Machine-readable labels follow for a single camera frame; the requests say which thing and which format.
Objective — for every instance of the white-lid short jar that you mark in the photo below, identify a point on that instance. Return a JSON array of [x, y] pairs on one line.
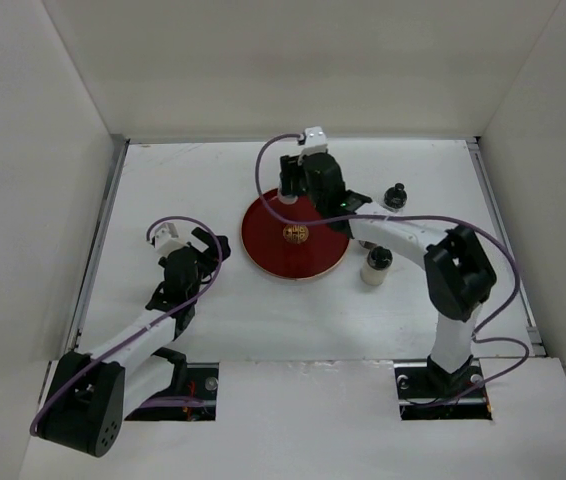
[[367, 245]]

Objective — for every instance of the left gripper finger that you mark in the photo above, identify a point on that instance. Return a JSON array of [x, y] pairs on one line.
[[207, 238], [221, 248]]

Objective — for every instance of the black-cap spice jar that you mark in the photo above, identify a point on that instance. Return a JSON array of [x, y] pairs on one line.
[[395, 197]]

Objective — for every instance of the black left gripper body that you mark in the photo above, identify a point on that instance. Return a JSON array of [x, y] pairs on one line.
[[202, 268]]

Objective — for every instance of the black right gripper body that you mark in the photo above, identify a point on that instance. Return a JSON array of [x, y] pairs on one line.
[[314, 195]]

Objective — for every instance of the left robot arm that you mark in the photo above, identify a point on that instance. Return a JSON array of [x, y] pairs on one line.
[[92, 393]]

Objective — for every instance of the red round tray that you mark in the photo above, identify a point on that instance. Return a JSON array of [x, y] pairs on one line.
[[294, 252]]

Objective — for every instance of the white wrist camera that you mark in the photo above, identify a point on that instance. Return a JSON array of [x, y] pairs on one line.
[[312, 141], [166, 240]]

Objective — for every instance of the black-cap white jar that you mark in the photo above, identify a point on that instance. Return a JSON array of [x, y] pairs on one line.
[[376, 266]]

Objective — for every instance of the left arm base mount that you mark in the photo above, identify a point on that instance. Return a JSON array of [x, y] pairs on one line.
[[188, 390]]

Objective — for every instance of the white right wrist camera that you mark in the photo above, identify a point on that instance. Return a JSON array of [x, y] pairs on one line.
[[312, 141]]

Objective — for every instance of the tall silver-lid bead bottle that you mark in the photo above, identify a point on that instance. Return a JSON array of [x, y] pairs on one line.
[[285, 199]]

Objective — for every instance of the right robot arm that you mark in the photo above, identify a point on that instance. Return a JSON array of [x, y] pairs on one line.
[[458, 274]]

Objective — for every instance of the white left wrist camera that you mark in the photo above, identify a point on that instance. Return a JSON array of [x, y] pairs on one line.
[[166, 240]]

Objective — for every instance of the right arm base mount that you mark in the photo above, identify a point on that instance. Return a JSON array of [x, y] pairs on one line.
[[420, 398]]

